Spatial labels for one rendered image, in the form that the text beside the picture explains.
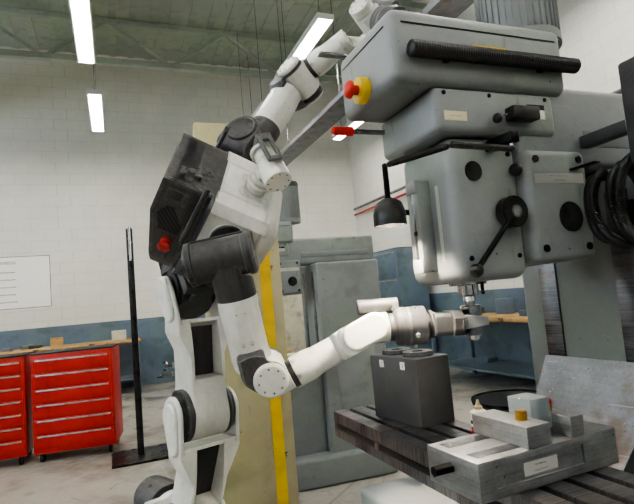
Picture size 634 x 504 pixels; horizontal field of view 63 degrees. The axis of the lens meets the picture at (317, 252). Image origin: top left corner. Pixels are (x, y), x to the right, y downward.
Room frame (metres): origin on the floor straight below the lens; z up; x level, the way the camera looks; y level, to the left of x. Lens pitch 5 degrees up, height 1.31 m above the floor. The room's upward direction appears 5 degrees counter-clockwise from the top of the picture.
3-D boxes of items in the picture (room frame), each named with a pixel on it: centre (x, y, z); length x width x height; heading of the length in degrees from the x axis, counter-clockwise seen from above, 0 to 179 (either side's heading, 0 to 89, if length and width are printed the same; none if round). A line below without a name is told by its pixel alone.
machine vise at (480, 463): (1.05, -0.37, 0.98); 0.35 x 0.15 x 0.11; 114
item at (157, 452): (4.83, 1.77, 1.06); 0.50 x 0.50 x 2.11; 22
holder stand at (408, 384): (1.55, -0.24, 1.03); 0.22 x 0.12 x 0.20; 29
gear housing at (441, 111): (1.22, -0.38, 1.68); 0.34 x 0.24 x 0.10; 112
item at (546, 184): (1.27, -0.53, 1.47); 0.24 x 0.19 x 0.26; 22
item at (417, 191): (1.16, -0.24, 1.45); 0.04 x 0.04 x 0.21; 22
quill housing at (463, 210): (1.21, -0.35, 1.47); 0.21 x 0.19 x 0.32; 22
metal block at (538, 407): (1.07, -0.40, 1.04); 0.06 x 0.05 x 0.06; 24
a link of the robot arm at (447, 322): (1.20, -0.25, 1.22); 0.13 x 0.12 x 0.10; 0
